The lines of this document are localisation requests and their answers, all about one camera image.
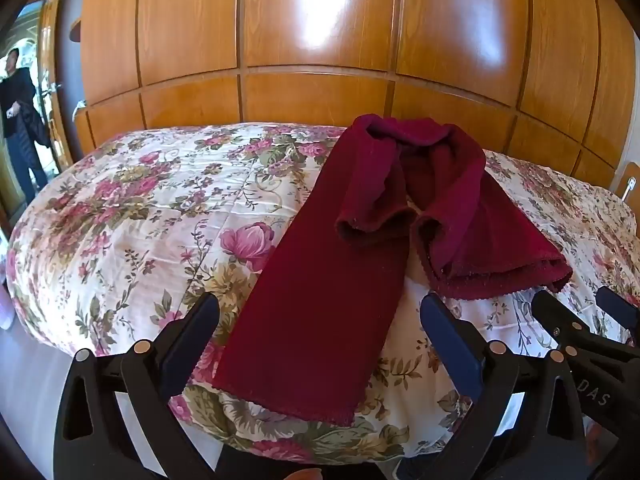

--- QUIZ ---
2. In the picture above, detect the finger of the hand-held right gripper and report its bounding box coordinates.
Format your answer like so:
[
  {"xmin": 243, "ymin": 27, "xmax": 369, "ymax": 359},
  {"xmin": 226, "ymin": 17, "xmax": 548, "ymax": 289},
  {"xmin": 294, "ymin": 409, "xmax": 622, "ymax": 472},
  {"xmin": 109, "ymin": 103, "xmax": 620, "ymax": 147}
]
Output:
[
  {"xmin": 595, "ymin": 286, "xmax": 640, "ymax": 347},
  {"xmin": 531, "ymin": 289, "xmax": 592, "ymax": 347}
]

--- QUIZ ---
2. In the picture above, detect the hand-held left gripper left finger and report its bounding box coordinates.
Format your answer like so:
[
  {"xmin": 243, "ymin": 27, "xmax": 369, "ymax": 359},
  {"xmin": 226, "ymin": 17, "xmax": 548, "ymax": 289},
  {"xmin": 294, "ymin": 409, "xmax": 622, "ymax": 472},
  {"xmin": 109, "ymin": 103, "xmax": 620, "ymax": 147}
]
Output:
[{"xmin": 53, "ymin": 292, "xmax": 221, "ymax": 480}]

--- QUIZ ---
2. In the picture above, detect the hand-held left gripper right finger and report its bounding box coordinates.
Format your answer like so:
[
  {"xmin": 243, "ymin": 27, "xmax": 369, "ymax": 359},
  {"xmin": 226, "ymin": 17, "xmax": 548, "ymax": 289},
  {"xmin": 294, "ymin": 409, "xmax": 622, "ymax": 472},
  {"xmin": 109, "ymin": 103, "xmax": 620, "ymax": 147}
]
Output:
[{"xmin": 400, "ymin": 292, "xmax": 586, "ymax": 480}]

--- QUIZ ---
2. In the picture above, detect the maroon knitted garment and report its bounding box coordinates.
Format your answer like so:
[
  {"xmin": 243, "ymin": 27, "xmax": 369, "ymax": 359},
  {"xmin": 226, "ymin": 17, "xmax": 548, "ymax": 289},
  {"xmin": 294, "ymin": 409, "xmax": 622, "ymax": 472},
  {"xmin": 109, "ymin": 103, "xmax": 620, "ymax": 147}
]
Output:
[{"xmin": 211, "ymin": 114, "xmax": 574, "ymax": 426}]

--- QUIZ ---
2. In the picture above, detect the floral quilted blanket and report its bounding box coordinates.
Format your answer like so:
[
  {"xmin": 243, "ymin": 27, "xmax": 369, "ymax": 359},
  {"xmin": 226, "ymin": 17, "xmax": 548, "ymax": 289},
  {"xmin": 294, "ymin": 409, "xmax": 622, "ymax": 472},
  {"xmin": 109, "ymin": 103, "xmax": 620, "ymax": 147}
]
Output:
[{"xmin": 5, "ymin": 122, "xmax": 640, "ymax": 463}]

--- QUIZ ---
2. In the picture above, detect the wooden panelled wardrobe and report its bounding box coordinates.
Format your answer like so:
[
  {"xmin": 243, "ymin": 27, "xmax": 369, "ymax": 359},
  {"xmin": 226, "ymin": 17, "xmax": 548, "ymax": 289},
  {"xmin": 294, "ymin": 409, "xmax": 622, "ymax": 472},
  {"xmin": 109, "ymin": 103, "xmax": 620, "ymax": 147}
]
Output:
[{"xmin": 37, "ymin": 0, "xmax": 638, "ymax": 196}]

